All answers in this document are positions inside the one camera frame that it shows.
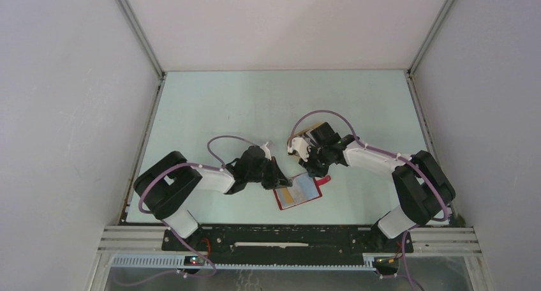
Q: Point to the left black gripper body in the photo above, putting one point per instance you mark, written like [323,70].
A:
[268,175]

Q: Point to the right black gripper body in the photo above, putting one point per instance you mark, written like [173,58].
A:
[318,161]

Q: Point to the gold card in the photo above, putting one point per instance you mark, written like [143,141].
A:
[284,198]

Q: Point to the white credit card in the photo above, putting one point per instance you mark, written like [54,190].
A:
[303,188]

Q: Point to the red card holder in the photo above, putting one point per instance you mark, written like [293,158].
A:
[318,182]

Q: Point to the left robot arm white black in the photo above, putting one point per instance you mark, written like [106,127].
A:
[164,188]

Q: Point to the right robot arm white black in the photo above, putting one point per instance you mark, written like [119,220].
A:
[421,186]

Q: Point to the beige oval tray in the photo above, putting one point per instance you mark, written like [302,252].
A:
[307,134]

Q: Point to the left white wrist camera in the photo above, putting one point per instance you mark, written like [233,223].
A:
[266,148]

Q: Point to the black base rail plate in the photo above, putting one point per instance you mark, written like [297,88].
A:
[294,244]

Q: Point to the white cable duct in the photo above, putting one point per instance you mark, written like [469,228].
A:
[177,262]

